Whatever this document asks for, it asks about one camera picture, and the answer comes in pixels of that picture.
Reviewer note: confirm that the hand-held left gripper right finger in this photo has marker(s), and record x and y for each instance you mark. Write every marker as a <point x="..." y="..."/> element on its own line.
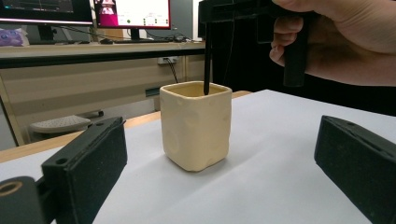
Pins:
<point x="361" y="165"/>

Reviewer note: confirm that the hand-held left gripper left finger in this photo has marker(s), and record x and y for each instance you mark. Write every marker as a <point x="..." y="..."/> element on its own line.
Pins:
<point x="90" y="161"/>

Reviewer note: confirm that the black makeup brush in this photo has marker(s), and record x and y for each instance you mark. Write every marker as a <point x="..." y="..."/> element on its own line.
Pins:
<point x="207" y="59"/>

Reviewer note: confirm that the cream square ceramic cup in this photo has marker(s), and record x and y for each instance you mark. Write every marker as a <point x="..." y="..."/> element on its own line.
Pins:
<point x="196" y="130"/>

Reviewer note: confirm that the grey footrest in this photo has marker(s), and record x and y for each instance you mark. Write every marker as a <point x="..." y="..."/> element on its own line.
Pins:
<point x="59" y="123"/>

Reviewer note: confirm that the white power outlet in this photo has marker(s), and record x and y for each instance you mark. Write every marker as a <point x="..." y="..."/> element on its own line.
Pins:
<point x="163" y="60"/>

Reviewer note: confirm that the black keyboard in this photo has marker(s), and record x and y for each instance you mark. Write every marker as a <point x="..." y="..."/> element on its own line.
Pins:
<point x="143" y="40"/>

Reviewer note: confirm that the monitor with pink picture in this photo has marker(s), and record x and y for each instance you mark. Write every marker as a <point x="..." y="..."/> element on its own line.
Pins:
<point x="137" y="12"/>

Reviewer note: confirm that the wooden office desk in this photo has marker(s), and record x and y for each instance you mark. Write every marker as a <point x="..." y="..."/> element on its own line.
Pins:
<point x="77" y="81"/>

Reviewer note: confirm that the black computer mouse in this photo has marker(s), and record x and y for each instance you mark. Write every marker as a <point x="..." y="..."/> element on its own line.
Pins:
<point x="106" y="41"/>

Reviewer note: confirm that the purple plush toy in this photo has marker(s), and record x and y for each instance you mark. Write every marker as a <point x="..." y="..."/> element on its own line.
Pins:
<point x="11" y="37"/>

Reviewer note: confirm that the dark screen monitor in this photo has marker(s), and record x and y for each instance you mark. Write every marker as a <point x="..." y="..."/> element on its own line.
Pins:
<point x="40" y="9"/>

